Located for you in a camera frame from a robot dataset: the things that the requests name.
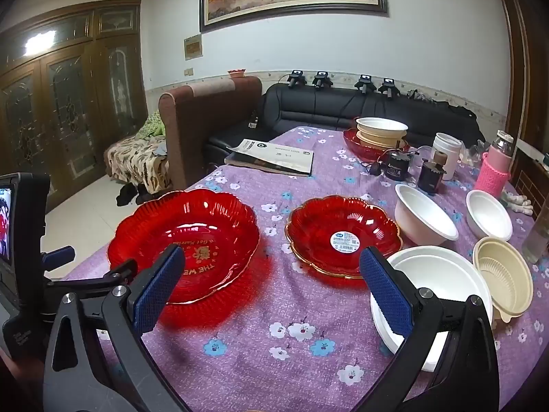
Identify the beige strainer bowl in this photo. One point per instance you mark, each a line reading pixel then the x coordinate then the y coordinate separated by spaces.
pixel 504 270

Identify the black leather sofa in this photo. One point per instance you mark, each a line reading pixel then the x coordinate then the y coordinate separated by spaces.
pixel 309 107

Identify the small framed wall plaque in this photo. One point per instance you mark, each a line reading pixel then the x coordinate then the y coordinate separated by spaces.
pixel 193 47

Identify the clear cup with drink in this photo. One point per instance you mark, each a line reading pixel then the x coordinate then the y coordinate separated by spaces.
pixel 446 148

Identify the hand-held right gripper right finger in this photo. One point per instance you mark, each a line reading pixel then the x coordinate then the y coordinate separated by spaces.
pixel 386 294

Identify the green pillow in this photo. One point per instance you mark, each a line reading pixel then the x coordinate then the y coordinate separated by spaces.
pixel 153 125

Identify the red plate under bowls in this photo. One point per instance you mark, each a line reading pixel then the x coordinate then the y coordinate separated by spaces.
pixel 352 141

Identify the small white bowl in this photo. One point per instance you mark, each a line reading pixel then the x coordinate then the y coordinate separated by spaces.
pixel 489 214

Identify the large red plate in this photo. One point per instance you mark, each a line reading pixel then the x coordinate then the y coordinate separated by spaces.
pixel 206 227

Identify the wooden chair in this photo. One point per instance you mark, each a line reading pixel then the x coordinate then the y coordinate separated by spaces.
pixel 532 171

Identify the pink plastic cup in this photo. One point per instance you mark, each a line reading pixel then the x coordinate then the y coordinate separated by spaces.
pixel 493 167

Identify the dark brown cup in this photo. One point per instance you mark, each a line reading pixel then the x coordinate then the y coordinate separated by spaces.
pixel 430 178

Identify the large white foam bowl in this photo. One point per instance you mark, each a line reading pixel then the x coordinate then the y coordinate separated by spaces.
pixel 433 270

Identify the white gloves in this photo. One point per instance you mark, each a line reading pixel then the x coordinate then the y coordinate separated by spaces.
pixel 519 201

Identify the cream bowl with white rim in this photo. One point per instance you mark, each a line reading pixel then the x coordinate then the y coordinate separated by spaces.
pixel 381 125

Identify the small red labelled plate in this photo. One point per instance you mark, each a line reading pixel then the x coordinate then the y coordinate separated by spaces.
pixel 317 231

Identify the wooden door frame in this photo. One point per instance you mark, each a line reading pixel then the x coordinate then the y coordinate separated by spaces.
pixel 523 51

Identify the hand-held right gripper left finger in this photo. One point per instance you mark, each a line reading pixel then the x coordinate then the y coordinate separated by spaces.
pixel 159 285

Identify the spare hand-held gripper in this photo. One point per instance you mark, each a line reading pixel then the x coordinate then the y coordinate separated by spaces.
pixel 296 78
pixel 321 80
pixel 364 83
pixel 389 87

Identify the leaf patterned blanket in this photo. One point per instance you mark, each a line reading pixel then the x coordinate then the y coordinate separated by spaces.
pixel 135 161

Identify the small red dish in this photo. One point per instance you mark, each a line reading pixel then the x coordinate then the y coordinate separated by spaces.
pixel 237 73

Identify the purple floral tablecloth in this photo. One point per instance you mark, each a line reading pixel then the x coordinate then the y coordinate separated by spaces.
pixel 266 330

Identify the large thin book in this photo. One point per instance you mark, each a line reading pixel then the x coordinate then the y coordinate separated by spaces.
pixel 274 156

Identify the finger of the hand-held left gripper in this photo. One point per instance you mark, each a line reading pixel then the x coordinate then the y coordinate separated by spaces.
pixel 94 280
pixel 59 255

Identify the brown armchair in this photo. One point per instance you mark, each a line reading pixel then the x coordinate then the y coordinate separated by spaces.
pixel 201 128

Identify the wooden glass-door cabinet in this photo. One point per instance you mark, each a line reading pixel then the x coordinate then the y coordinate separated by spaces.
pixel 64 107

